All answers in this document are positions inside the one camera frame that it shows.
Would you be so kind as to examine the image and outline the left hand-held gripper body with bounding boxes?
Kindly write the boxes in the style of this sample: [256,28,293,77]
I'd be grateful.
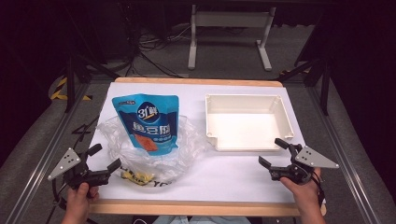
[47,147,112,191]

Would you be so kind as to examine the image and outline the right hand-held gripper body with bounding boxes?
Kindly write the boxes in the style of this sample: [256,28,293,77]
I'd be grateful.
[268,143,340,186]

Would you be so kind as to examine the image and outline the white plastic bin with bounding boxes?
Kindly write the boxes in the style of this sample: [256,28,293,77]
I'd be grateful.
[204,93,295,153]

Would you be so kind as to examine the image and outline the blue food pouch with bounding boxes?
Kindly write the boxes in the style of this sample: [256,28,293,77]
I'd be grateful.
[111,93,180,157]

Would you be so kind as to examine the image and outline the clear plastic bag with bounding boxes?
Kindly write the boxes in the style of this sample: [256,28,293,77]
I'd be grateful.
[95,114,208,189]

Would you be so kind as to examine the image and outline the person's right hand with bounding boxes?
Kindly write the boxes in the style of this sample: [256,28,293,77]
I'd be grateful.
[279,167,322,213]

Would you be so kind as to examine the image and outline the person's left hand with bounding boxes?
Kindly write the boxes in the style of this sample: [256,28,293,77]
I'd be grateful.
[63,181,101,219]

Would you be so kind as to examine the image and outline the yellow packet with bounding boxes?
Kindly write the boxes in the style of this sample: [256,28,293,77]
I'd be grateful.
[120,170,155,187]

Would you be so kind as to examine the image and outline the yellow black floor tape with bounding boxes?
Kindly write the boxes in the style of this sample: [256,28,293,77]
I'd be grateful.
[49,77,93,102]

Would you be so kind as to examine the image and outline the black tripod stand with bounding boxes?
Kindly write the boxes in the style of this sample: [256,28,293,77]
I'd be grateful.
[63,53,121,114]
[279,55,332,117]

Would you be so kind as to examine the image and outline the aluminium frame rail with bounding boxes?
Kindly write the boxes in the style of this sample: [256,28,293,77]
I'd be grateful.
[306,77,375,224]
[5,83,92,224]

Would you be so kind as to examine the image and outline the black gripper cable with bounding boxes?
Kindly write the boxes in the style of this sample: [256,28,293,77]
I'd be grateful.
[311,170,327,207]
[50,178,68,211]

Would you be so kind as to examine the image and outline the black floor cables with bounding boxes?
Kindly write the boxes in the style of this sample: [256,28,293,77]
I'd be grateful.
[123,17,191,78]

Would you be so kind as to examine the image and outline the white metal desk frame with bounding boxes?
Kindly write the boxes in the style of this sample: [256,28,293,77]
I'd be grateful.
[187,4,277,72]

